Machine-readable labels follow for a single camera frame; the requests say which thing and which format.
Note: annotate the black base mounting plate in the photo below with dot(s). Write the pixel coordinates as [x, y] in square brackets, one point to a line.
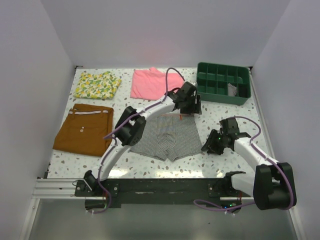
[158, 191]

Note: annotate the lemon print folded cloth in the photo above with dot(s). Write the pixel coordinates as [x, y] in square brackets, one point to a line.
[98, 86]

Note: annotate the grey rolled underwear in tray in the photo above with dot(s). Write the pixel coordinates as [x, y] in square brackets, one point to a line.
[231, 90]

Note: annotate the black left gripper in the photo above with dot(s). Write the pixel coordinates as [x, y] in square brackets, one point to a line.
[195, 107]

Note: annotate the brown folded trousers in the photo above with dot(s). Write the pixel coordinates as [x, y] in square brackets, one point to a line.
[84, 129]

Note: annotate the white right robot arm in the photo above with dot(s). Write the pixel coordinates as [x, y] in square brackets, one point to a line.
[272, 185]

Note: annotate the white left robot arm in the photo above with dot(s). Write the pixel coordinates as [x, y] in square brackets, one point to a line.
[130, 127]

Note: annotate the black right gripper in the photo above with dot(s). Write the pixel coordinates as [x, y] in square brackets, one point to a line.
[210, 143]

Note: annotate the green compartment tray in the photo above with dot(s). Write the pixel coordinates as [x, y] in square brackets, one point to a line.
[212, 80]

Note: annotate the pink folded shirt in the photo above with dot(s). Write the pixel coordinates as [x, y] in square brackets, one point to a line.
[148, 84]

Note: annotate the grey striped underwear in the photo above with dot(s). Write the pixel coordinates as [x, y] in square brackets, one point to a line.
[169, 137]

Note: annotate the aluminium front rail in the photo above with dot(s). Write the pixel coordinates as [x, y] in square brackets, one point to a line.
[63, 189]

